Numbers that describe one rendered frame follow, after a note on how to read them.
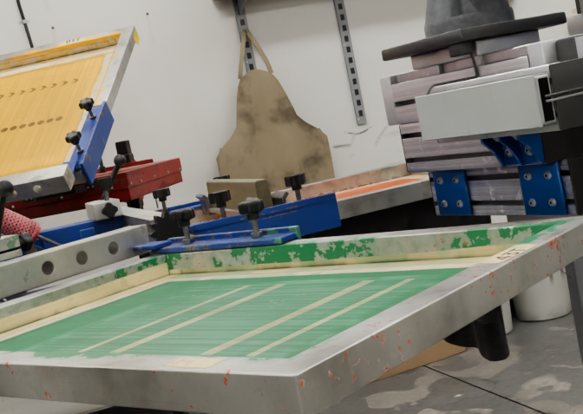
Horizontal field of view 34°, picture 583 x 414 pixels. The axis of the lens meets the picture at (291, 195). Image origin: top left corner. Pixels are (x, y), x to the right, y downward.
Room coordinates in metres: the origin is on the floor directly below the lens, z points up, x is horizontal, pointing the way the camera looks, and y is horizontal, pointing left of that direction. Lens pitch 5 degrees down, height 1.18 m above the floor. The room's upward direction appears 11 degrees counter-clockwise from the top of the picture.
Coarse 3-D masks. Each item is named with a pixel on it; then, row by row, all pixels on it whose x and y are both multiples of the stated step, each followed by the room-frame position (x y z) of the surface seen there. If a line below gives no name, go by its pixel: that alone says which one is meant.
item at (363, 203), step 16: (352, 176) 2.51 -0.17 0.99; (368, 176) 2.52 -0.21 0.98; (384, 176) 2.54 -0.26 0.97; (400, 176) 2.55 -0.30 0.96; (272, 192) 2.47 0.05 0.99; (288, 192) 2.45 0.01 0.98; (304, 192) 2.46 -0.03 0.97; (320, 192) 2.48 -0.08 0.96; (336, 192) 2.49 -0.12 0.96; (368, 192) 1.96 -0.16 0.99; (384, 192) 1.94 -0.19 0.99; (400, 192) 1.95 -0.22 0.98; (416, 192) 1.96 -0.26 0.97; (352, 208) 1.91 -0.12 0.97; (368, 208) 1.93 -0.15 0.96; (384, 208) 1.94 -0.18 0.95
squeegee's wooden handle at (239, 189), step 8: (208, 184) 2.31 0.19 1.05; (216, 184) 2.24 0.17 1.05; (224, 184) 2.17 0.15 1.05; (232, 184) 2.11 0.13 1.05; (240, 184) 2.04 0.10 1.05; (248, 184) 1.99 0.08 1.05; (256, 184) 1.95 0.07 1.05; (264, 184) 1.95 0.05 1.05; (208, 192) 2.32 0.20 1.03; (232, 192) 2.12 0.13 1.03; (240, 192) 2.06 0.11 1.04; (248, 192) 2.00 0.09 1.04; (256, 192) 1.95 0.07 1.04; (264, 192) 1.95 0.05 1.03; (232, 200) 2.14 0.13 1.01; (240, 200) 2.07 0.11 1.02; (264, 200) 1.95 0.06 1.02; (232, 208) 2.15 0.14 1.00
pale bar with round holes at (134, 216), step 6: (126, 210) 2.12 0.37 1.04; (132, 210) 2.08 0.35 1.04; (138, 210) 2.05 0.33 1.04; (144, 210) 2.01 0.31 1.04; (126, 216) 1.98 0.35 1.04; (132, 216) 1.91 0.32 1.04; (138, 216) 1.87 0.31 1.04; (144, 216) 1.84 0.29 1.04; (150, 216) 1.81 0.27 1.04; (126, 222) 2.00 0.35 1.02; (132, 222) 1.92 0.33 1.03; (138, 222) 1.85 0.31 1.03; (144, 222) 1.79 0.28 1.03; (150, 222) 1.73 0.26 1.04; (150, 228) 1.74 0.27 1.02; (150, 240) 1.77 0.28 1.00
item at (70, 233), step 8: (120, 216) 2.03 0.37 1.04; (72, 224) 2.02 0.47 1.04; (80, 224) 2.00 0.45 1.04; (88, 224) 2.00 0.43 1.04; (96, 224) 2.01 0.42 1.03; (104, 224) 2.01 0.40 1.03; (112, 224) 2.02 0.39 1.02; (120, 224) 2.02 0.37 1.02; (40, 232) 1.99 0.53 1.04; (48, 232) 1.98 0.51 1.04; (56, 232) 1.98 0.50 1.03; (64, 232) 1.99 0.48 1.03; (72, 232) 1.99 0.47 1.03; (96, 232) 2.01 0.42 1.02; (104, 232) 2.01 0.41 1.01; (56, 240) 1.98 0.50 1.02; (64, 240) 1.98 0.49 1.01; (72, 240) 1.99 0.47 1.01; (48, 248) 1.97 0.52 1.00
